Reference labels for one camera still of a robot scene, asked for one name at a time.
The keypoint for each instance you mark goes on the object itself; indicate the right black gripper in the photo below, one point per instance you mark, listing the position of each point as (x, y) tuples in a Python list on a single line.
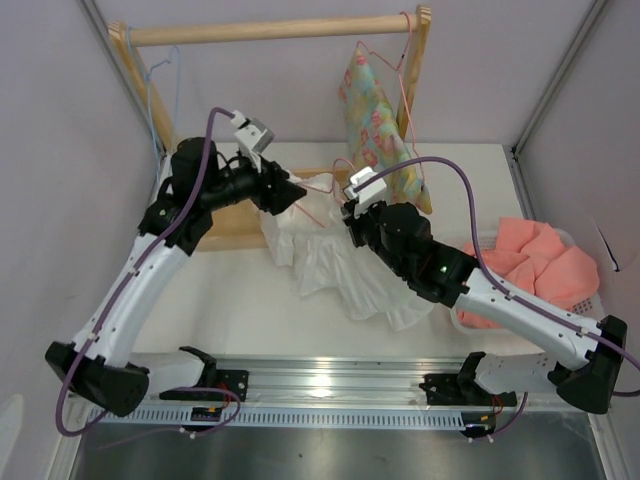
[(354, 223)]

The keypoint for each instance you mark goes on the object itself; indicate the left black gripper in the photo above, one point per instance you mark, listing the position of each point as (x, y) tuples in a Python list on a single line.
[(282, 194)]

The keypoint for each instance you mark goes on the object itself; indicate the pink wire hanger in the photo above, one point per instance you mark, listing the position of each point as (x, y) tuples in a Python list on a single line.
[(418, 26), (324, 198)]

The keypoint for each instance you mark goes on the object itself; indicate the white pleated skirt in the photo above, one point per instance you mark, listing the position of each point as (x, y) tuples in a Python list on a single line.
[(326, 259)]

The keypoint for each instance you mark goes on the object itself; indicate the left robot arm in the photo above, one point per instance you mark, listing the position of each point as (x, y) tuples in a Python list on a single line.
[(99, 364)]

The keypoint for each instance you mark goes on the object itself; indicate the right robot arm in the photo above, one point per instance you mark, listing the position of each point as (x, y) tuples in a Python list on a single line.
[(580, 357)]

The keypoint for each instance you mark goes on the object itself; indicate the colourful floral patterned garment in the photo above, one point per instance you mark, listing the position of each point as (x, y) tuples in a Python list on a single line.
[(372, 133)]

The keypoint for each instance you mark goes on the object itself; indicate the pink cloth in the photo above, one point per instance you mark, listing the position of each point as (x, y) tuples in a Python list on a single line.
[(532, 256)]

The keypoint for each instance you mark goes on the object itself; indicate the white plastic basket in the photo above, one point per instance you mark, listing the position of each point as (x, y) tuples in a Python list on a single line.
[(590, 307)]

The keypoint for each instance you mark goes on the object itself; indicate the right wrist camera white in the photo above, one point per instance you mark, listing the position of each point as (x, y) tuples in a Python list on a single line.
[(363, 190)]

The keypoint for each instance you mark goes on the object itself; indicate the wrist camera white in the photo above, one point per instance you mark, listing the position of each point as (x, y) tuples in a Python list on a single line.
[(363, 190), (252, 138)]

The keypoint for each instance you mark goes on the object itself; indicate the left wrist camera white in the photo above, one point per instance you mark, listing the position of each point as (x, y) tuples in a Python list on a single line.
[(252, 138)]

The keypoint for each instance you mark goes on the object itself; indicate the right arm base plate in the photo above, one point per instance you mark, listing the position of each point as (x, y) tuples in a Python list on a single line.
[(457, 389)]

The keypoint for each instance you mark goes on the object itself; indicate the perforated cable duct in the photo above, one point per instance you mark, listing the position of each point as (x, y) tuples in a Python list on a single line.
[(296, 417)]

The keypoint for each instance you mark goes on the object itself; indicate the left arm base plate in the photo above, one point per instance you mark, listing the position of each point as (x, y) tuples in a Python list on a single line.
[(213, 388)]

